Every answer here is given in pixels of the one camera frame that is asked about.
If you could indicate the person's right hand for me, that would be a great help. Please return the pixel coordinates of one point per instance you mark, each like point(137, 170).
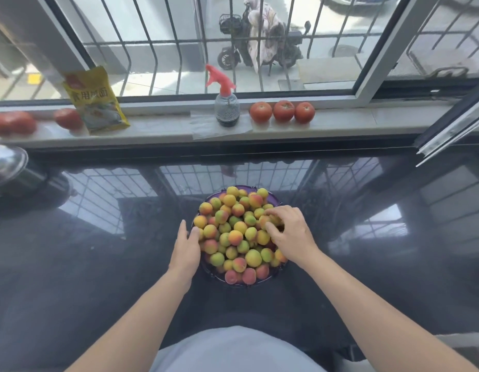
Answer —
point(295, 238)

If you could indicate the person's left hand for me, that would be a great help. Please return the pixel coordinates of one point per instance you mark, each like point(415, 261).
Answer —
point(187, 259)

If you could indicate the person's right thumb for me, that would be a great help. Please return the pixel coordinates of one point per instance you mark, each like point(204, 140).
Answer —
point(273, 237)

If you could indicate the person's left fingers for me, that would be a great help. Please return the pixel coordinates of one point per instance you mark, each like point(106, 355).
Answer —
point(182, 233)

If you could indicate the single yellow-red apricot fruit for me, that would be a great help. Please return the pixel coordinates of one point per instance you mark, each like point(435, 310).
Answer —
point(263, 221)

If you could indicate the purple plastic basket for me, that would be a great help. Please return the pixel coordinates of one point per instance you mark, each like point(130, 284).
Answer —
point(259, 282)

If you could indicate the person's right forearm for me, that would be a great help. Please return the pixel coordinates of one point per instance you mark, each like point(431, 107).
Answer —
point(363, 317)

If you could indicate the person's left forearm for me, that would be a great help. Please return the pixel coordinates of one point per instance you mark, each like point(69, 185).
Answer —
point(146, 325)

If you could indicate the pile of apricots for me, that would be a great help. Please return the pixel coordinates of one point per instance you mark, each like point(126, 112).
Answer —
point(235, 238)

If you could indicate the white paper sheet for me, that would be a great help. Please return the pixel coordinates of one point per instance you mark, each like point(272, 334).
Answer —
point(202, 127)

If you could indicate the grey shirt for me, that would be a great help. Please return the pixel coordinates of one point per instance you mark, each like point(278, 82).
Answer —
point(235, 350)

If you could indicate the spray bottle with red trigger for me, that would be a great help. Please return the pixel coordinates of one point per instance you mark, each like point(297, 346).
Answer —
point(226, 106)

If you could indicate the black cooking pot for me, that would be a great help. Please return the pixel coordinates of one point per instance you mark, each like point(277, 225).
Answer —
point(38, 185)

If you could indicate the yellow food packet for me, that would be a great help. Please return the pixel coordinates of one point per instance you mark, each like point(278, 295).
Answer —
point(96, 102)

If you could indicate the black electric scooter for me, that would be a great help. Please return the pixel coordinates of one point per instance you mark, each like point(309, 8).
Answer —
point(239, 50)

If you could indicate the steel pot lid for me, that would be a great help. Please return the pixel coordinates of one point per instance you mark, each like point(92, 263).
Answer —
point(5, 164)

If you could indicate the metal window security bars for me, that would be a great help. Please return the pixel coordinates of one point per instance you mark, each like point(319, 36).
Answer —
point(146, 38)

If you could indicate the round manhole cover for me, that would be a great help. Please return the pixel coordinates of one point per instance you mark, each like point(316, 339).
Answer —
point(346, 51)

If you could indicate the light patterned scooter cover cloth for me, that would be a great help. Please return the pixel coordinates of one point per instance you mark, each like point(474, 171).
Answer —
point(264, 30)

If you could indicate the open sliding window sash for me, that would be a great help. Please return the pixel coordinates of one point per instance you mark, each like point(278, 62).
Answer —
point(452, 122)

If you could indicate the white window frame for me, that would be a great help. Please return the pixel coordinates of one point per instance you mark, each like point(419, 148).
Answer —
point(382, 54)

